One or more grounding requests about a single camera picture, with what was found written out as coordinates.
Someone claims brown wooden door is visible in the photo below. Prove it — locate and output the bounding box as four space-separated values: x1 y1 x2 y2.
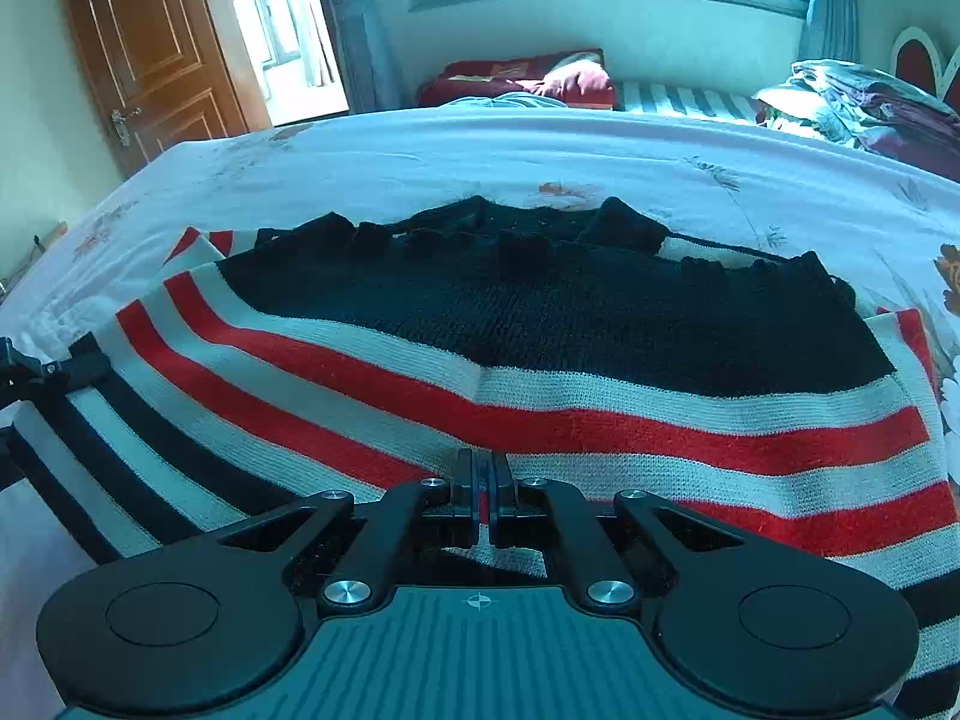
65 0 270 177

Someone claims pile of folded clothes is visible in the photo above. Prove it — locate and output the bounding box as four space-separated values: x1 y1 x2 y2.
755 60 958 181

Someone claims red heart-shaped headboard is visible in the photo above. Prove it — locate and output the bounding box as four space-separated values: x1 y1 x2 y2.
890 26 960 110

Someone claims striped window seat mattress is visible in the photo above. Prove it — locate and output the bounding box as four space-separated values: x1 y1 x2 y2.
615 82 761 125

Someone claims blue curtain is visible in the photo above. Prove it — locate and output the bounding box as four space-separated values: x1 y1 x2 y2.
797 0 859 62
320 0 402 114

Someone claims blue left curtain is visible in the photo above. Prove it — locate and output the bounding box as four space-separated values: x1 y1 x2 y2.
320 0 402 114

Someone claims light blue garment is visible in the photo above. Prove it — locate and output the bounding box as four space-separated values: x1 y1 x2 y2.
444 91 566 109

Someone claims blue right curtain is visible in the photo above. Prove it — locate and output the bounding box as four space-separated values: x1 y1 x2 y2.
797 0 859 62

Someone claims dark red pillow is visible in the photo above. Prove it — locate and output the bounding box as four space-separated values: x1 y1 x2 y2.
416 49 617 110

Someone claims floral white bed sheet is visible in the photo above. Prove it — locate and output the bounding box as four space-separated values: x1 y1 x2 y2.
0 102 960 720

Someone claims striped knit sweater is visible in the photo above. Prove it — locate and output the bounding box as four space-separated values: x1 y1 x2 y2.
2 197 958 718

